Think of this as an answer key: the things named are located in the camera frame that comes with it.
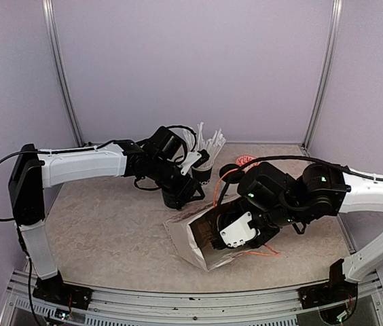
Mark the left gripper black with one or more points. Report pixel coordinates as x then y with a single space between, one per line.
184 191

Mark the white paper takeout bag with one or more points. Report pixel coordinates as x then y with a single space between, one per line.
190 232

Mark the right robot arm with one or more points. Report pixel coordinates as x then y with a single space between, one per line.
270 199

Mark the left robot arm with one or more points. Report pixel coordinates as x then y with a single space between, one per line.
163 158

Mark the black cup with straws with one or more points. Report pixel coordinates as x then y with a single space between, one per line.
202 174

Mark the white wrapped straws bundle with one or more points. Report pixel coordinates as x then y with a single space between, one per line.
196 141

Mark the red patterned white bowl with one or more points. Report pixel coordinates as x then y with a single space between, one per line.
243 159

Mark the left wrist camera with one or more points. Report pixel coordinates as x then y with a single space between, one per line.
194 158

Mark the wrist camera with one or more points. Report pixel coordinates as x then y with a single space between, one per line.
233 231
194 158

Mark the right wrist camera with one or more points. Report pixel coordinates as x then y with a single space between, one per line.
233 231

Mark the right aluminium frame post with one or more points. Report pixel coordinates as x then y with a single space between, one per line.
331 42

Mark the aluminium frame post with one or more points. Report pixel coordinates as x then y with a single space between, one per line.
331 42
50 22

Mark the left aluminium frame post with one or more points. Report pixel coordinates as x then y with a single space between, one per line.
50 22

